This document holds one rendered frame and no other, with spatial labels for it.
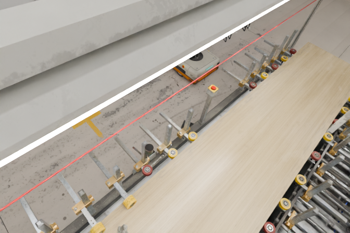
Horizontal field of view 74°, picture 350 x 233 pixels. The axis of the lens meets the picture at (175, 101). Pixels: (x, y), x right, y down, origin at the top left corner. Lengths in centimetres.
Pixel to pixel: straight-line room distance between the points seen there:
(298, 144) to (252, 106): 54
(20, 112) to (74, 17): 14
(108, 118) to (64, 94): 290
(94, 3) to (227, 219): 170
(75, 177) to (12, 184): 63
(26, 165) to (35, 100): 282
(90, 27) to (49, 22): 5
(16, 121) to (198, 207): 159
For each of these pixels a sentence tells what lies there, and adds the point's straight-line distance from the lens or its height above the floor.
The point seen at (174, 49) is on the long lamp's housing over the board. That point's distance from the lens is 45.
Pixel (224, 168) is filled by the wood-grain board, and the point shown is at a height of 90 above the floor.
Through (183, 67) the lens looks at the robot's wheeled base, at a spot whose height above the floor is 22.
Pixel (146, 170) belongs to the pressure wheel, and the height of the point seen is 90.
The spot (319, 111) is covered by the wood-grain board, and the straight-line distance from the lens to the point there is 284.
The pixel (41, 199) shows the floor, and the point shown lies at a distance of 293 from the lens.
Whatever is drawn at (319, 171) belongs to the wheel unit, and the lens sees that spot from 248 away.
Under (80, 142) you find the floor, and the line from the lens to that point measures 311.
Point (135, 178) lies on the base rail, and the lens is 207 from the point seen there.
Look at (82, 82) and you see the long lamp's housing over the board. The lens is 36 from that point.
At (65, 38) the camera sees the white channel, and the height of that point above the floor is 244.
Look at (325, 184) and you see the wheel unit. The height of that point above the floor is 110.
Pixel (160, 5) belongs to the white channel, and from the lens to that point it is 39.
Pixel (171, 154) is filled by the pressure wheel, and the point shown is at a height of 91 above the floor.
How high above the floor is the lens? 263
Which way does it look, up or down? 50 degrees down
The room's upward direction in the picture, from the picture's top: 11 degrees clockwise
